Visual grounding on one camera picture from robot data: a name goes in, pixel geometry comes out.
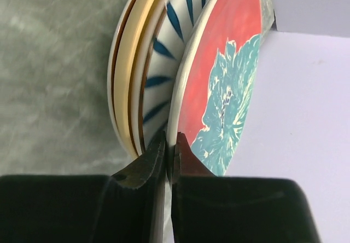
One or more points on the blue striped white plate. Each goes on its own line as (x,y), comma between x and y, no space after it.
(162,48)

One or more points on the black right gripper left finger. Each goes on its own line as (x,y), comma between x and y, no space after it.
(127,206)

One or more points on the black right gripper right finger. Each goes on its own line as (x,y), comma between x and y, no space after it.
(207,208)

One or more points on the red teal flower plate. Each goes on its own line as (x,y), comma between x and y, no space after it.
(215,80)

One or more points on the orange bear plate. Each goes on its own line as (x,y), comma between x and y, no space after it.
(128,78)

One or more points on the white bottom plate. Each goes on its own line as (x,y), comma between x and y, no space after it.
(111,65)

